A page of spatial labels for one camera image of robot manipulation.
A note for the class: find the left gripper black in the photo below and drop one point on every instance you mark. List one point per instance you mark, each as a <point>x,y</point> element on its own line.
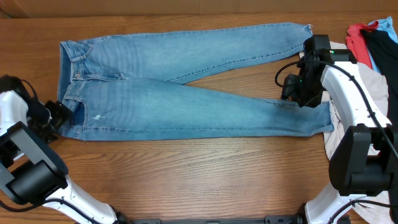
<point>60,112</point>

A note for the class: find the red garment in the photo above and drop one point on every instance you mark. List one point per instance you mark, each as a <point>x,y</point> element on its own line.
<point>356,43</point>

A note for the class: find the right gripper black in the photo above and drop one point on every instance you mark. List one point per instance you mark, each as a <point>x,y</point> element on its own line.
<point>288,93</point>

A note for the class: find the black garment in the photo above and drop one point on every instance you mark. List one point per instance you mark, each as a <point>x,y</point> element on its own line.
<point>384,53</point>

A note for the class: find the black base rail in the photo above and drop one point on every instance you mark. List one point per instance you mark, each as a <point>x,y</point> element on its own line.
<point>269,219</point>

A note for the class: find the light blue denim jeans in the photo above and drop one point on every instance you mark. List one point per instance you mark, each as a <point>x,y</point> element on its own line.
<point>138,86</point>

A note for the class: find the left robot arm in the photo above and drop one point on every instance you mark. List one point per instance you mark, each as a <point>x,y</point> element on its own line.
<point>32,174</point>

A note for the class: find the light blue garment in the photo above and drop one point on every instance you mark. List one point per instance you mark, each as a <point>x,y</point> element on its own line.
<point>387,26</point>

